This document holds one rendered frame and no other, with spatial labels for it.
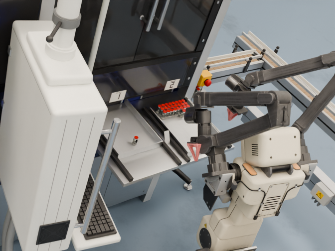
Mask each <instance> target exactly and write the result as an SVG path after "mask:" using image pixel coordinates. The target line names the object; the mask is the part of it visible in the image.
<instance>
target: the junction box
mask: <svg viewBox="0 0 335 251"><path fill-rule="evenodd" d="M310 193H311V194H312V195H313V196H314V197H315V198H316V199H317V200H318V201H319V202H320V204H321V205H322V206H325V205H327V204H328V203H329V202H330V201H331V199H332V198H333V197H334V194H333V193H332V192H331V191H330V190H329V189H328V188H327V187H326V186H325V185H324V184H323V183H322V182H319V183H316V184H315V186H314V187H313V189H312V190H311V192H310Z"/></svg>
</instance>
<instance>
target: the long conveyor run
mask: <svg viewBox="0 0 335 251"><path fill-rule="evenodd" d="M236 44H238V48H237V51H238V52H241V51H246V50H251V49H256V51H255V52H254V53H253V54H254V55H255V56H256V55H262V58H259V59H260V60H262V61H264V64H263V66H262V68H261V70H260V71H262V70H267V69H272V68H276V67H279V66H283V65H287V64H288V63H286V62H285V61H284V60H283V59H282V58H281V57H279V56H278V55H277V53H278V49H279V46H277V47H276V49H275V50H274V51H273V50H271V49H270V48H269V47H268V46H267V45H266V44H265V43H263V42H262V41H261V40H260V39H259V38H258V37H256V36H255V35H254V34H253V33H252V32H251V31H249V32H248V34H246V33H244V32H242V36H237V37H236V38H235V41H234V43H233V45H232V48H235V45H236ZM271 83H272V84H273V85H274V86H275V87H276V88H277V89H278V90H279V91H287V92H289V93H290V94H291V96H292V103H294V104H295V105H296V106H297V107H298V108H299V109H300V110H301V111H302V112H304V111H305V110H306V109H307V107H308V106H309V105H310V104H311V103H312V101H313V100H314V99H315V98H316V96H317V95H318V94H319V93H320V91H319V90H317V89H316V88H315V87H314V86H313V85H312V84H311V83H309V82H308V81H307V80H306V79H305V78H304V77H302V76H301V75H297V76H293V77H289V78H285V79H281V80H277V81H273V82H271ZM314 123H315V124H316V125H318V126H319V127H320V128H321V129H322V130H323V131H324V132H325V133H326V134H327V135H328V136H330V137H331V138H332V139H333V140H334V141H335V104H334V103H332V102H331V101H330V103H329V104H328V105H327V106H326V107H325V109H324V110H323V111H322V112H321V113H320V115H319V116H318V117H317V118H316V119H315V121H314Z"/></svg>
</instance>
